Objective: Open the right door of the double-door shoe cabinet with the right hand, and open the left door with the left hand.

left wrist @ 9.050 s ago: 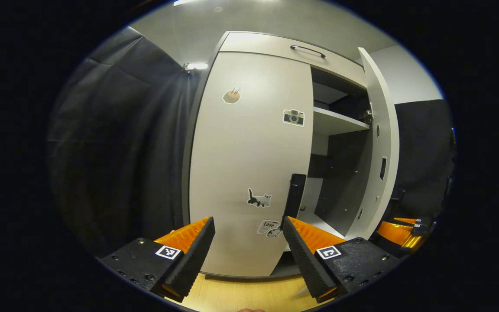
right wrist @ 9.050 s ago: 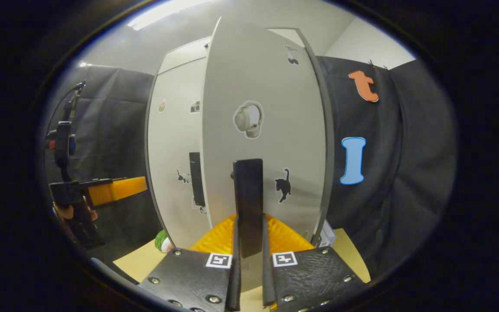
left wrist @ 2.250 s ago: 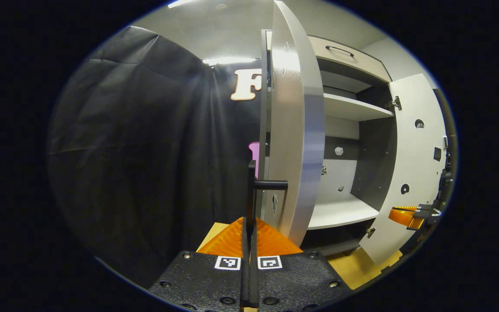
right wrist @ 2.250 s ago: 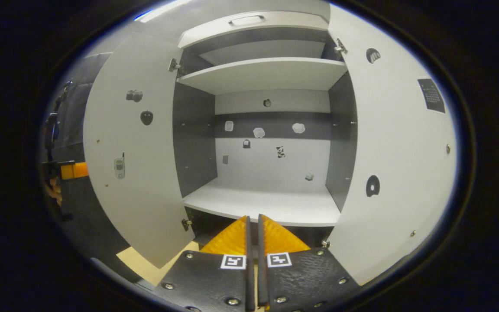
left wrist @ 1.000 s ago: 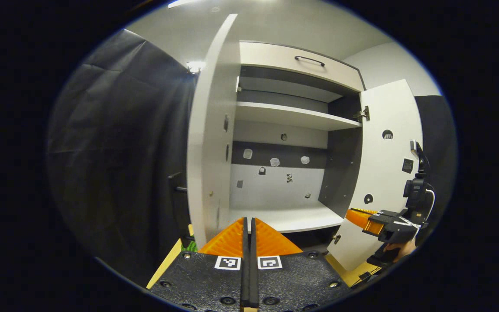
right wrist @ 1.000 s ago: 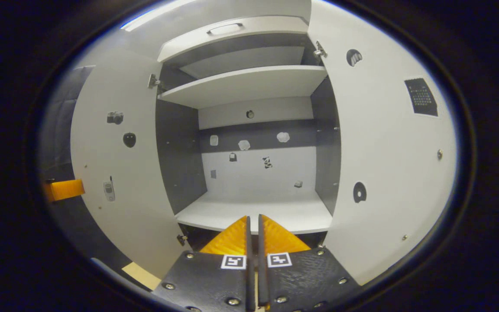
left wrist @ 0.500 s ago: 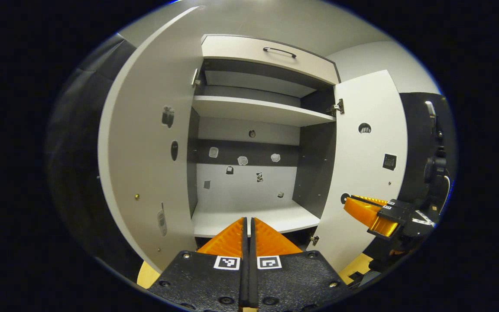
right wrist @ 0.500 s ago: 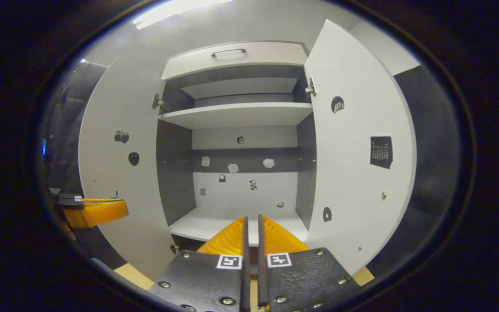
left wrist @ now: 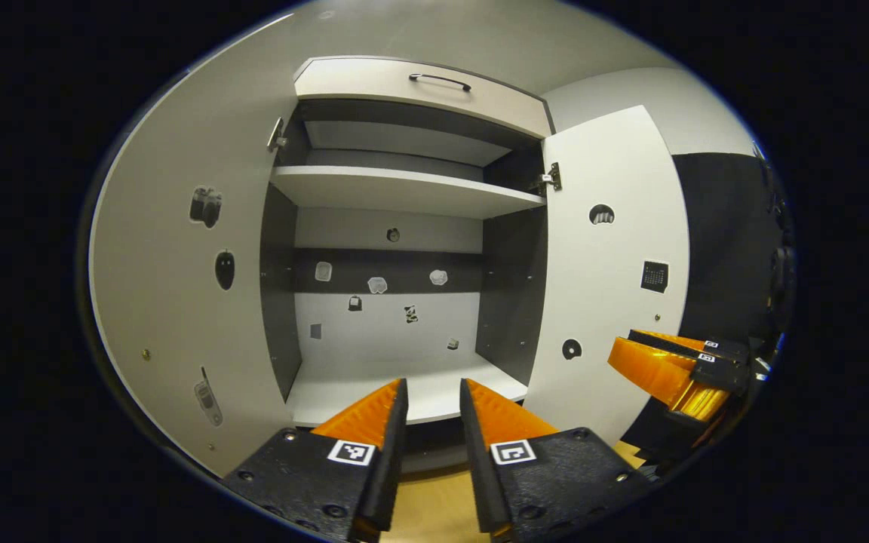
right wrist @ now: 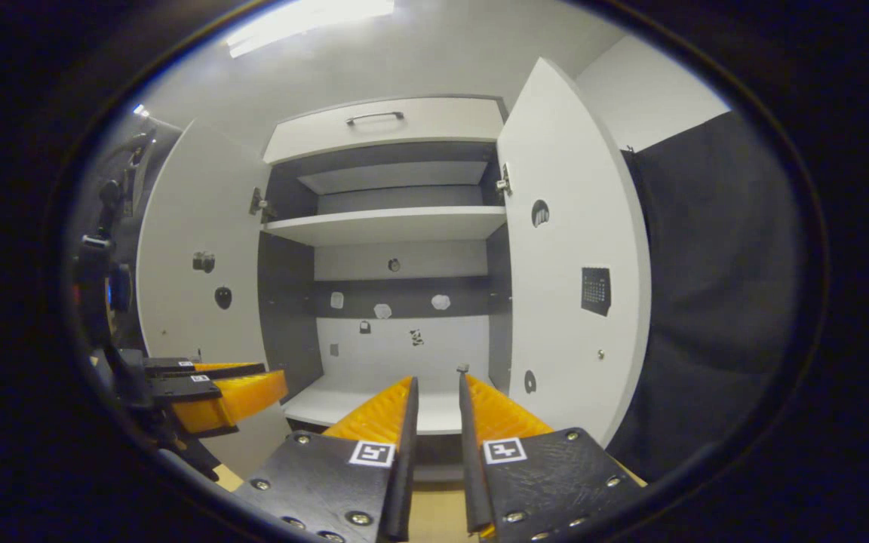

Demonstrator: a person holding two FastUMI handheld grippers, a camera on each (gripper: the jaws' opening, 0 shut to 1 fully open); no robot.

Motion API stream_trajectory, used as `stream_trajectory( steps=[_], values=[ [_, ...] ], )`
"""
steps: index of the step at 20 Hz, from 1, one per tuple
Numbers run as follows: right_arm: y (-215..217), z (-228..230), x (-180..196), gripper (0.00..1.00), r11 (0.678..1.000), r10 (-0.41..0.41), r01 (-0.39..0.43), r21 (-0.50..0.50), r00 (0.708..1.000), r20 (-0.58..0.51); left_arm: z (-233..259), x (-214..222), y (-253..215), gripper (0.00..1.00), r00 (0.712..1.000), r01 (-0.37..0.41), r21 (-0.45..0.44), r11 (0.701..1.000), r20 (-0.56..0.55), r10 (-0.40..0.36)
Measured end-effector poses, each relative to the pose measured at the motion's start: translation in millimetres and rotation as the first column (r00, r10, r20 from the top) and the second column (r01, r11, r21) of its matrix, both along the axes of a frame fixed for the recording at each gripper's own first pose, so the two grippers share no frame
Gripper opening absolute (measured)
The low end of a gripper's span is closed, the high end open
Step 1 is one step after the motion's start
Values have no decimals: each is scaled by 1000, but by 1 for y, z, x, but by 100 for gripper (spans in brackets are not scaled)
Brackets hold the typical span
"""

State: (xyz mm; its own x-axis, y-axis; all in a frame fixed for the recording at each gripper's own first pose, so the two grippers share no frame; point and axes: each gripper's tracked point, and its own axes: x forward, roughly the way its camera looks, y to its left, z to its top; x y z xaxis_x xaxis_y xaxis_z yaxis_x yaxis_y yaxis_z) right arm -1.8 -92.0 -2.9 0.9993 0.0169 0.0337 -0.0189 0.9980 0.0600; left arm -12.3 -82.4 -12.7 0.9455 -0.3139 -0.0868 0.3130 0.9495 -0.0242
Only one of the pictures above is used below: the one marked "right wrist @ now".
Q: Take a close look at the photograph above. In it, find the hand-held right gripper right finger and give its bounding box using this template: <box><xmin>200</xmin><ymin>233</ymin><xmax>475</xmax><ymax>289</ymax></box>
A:
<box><xmin>456</xmin><ymin>364</ymin><xmax>643</xmax><ymax>542</ymax></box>

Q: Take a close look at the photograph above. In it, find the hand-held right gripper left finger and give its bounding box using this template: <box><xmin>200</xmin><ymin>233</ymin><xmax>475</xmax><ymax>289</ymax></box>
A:
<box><xmin>231</xmin><ymin>376</ymin><xmax>420</xmax><ymax>543</ymax></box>

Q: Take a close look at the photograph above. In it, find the white cabinet shelf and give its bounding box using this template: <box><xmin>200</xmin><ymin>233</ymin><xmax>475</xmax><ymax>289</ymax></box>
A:
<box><xmin>297</xmin><ymin>161</ymin><xmax>490</xmax><ymax>195</ymax></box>
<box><xmin>263</xmin><ymin>206</ymin><xmax>508</xmax><ymax>247</ymax></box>
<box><xmin>282</xmin><ymin>373</ymin><xmax>496</xmax><ymax>436</ymax></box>

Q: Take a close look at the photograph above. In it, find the white double-door shoe cabinet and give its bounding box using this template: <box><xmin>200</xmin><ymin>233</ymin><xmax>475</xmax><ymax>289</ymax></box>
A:
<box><xmin>257</xmin><ymin>94</ymin><xmax>514</xmax><ymax>483</ymax></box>

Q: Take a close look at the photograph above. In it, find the white cabinet drawer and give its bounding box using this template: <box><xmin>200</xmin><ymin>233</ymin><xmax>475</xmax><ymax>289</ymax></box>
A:
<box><xmin>263</xmin><ymin>96</ymin><xmax>508</xmax><ymax>165</ymax></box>

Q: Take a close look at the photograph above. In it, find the long ceiling light panel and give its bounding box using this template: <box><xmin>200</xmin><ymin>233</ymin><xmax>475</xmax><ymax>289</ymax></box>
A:
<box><xmin>225</xmin><ymin>0</ymin><xmax>396</xmax><ymax>59</ymax></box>

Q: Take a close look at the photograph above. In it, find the slim black drawer handle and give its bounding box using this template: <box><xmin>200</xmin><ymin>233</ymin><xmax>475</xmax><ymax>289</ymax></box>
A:
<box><xmin>345</xmin><ymin>111</ymin><xmax>405</xmax><ymax>127</ymax></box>

